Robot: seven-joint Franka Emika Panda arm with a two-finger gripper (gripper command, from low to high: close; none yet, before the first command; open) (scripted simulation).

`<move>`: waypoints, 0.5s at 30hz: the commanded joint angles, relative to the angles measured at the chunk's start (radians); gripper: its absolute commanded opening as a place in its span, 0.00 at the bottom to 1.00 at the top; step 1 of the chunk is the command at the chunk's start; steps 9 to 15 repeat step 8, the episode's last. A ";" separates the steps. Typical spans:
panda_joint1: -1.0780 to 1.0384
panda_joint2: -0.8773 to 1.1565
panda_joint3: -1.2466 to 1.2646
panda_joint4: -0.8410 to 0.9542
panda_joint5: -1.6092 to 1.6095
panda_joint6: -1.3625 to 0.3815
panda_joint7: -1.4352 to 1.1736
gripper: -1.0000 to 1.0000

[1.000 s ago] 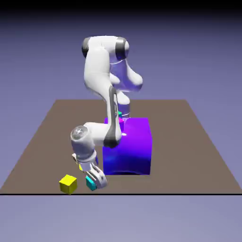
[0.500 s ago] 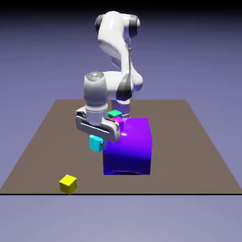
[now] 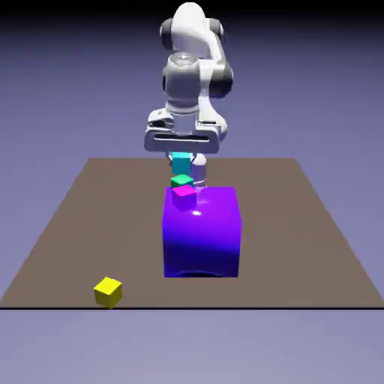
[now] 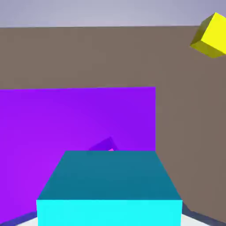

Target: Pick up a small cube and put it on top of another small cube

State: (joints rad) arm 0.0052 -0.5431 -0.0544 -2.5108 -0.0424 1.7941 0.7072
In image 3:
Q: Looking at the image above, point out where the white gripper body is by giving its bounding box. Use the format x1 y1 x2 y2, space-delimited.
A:
143 127 221 155

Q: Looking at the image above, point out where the small cyan cube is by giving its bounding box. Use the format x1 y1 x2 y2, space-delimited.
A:
171 151 192 177

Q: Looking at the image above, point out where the small green cube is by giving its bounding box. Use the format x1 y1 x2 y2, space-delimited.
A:
169 174 195 189

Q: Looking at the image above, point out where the small magenta cube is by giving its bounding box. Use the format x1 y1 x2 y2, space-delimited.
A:
171 184 198 212

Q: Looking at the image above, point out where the small yellow cube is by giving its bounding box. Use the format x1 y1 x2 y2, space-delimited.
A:
93 276 124 310

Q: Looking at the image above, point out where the large purple box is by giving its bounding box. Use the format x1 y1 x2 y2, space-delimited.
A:
161 186 243 279

